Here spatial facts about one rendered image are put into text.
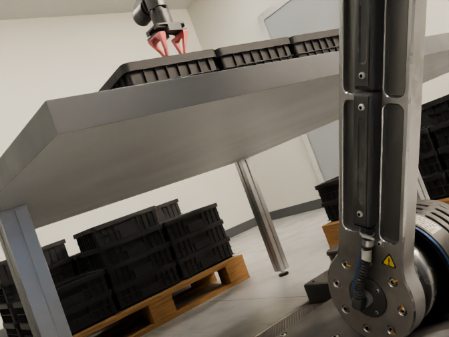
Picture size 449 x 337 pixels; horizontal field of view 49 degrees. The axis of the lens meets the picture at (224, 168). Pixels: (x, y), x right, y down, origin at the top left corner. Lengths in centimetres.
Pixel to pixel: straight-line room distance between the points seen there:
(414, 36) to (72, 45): 491
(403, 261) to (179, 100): 35
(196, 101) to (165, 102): 5
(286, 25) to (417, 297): 453
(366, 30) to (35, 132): 40
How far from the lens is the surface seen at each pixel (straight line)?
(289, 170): 542
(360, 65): 61
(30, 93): 502
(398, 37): 62
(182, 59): 136
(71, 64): 527
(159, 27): 144
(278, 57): 156
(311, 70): 81
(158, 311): 264
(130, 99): 60
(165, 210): 325
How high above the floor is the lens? 55
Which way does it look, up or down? 2 degrees up
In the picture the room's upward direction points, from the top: 20 degrees counter-clockwise
